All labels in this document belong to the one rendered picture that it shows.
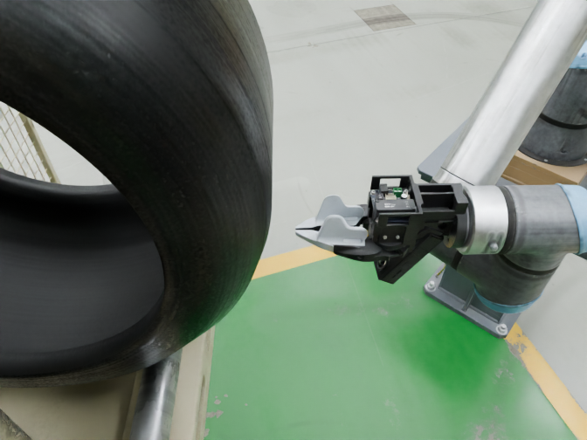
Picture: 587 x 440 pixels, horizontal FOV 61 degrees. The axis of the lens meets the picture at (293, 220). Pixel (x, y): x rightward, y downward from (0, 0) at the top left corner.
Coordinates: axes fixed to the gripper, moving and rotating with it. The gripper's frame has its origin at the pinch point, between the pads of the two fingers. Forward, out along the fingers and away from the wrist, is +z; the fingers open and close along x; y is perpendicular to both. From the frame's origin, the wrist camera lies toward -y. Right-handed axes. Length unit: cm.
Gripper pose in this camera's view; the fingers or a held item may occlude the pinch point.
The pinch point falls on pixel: (305, 234)
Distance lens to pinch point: 66.0
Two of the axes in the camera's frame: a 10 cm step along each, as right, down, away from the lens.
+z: -10.0, 0.2, -0.1
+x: 0.2, 7.3, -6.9
